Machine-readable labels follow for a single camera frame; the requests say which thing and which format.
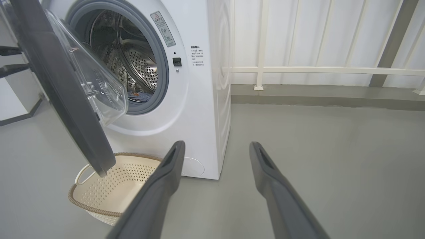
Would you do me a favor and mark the black round glass washer door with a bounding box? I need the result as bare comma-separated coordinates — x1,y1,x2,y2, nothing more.
8,0,129,177

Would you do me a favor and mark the grey warning sticker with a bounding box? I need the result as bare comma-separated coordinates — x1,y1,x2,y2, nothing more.
150,11,177,48

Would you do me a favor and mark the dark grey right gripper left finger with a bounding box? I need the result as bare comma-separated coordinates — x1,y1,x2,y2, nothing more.
106,140,186,239

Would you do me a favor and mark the blue cartoon print clothing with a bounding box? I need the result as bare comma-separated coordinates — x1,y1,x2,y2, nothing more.
127,91,155,103

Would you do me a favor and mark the white front-load washing machine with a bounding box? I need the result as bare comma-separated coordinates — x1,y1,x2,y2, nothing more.
40,0,232,180

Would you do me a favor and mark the round white filter cover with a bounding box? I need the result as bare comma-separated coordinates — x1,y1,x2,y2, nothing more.
181,157,205,177

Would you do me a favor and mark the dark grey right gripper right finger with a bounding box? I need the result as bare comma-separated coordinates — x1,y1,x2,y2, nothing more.
249,141,331,239

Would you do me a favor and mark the steel washing machine drum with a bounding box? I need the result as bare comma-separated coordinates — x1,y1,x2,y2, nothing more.
89,9,159,97

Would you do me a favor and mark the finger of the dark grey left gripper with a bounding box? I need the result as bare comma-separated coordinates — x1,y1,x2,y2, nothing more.
0,63,31,79
0,46,22,56

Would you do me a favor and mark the white metal railing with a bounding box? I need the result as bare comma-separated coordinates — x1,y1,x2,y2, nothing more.
229,0,425,97

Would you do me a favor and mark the cream perforated laundry basket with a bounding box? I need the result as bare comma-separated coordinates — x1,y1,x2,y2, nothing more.
68,152,163,226

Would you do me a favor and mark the grey metal post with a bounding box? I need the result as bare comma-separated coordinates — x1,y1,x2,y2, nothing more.
369,0,420,88

